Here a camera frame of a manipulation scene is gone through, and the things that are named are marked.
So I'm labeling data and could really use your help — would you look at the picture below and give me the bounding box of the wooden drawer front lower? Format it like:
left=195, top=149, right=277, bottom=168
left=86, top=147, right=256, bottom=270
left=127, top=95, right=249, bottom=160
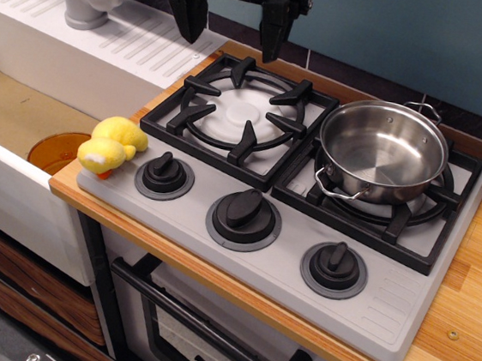
left=0, top=281, right=111, bottom=361

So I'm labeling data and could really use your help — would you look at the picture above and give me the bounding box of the stainless steel pot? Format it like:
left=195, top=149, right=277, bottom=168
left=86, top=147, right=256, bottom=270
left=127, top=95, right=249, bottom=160
left=314, top=100, right=449, bottom=205

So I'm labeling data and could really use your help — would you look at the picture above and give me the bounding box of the black left burner grate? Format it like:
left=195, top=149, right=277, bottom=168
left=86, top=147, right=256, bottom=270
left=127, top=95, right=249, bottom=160
left=140, top=54, right=339, bottom=191

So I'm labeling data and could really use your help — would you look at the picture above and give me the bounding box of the white toy sink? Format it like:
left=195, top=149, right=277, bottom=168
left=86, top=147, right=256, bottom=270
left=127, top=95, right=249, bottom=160
left=0, top=0, right=226, bottom=286

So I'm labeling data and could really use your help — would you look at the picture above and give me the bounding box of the orange plastic bowl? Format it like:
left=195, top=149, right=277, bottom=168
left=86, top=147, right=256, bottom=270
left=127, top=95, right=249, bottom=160
left=27, top=132, right=90, bottom=176

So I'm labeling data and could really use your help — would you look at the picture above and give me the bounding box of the yellow stuffed duck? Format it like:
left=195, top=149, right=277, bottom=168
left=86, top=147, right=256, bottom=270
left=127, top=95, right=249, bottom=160
left=77, top=117, right=148, bottom=180

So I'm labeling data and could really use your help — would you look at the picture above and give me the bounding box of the wooden drawer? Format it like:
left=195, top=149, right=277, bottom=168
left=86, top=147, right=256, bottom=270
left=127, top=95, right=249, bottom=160
left=0, top=281, right=111, bottom=361
left=0, top=232, right=99, bottom=331

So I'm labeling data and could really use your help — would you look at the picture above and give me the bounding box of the black left stove knob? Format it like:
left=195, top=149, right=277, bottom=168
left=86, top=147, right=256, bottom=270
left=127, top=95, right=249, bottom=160
left=134, top=151, right=195, bottom=202

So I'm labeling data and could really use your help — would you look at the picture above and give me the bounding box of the grey toy stove top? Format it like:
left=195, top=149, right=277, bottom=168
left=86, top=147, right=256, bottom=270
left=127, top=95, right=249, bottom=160
left=77, top=54, right=482, bottom=361

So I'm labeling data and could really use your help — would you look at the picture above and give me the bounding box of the black right stove knob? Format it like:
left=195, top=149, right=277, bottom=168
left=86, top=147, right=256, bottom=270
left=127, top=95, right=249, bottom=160
left=300, top=242, right=368, bottom=300

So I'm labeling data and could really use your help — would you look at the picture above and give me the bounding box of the black middle stove knob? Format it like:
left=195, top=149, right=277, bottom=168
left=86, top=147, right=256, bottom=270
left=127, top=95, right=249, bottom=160
left=205, top=189, right=282, bottom=253

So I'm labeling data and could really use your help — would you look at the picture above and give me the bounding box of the black right burner grate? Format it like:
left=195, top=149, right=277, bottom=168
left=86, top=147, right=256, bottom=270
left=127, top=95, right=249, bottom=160
left=272, top=134, right=482, bottom=275

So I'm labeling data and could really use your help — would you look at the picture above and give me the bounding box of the wooden drawer front upper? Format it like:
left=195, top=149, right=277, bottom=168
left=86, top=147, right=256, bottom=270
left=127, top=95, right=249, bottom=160
left=0, top=232, right=99, bottom=331

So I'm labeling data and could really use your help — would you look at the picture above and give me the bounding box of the black stove knob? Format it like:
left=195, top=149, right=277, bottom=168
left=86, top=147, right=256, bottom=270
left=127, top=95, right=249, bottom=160
left=205, top=189, right=282, bottom=253
left=300, top=242, right=368, bottom=300
left=134, top=151, right=195, bottom=202

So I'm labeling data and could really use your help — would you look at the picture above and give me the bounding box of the black burner grate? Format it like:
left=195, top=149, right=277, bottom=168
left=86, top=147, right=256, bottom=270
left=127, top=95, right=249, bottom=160
left=140, top=54, right=339, bottom=191
left=272, top=134, right=482, bottom=275

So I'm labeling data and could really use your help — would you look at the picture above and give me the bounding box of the oven door with handle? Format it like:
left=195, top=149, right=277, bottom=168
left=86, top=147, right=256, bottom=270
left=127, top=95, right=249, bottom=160
left=100, top=248, right=387, bottom=361

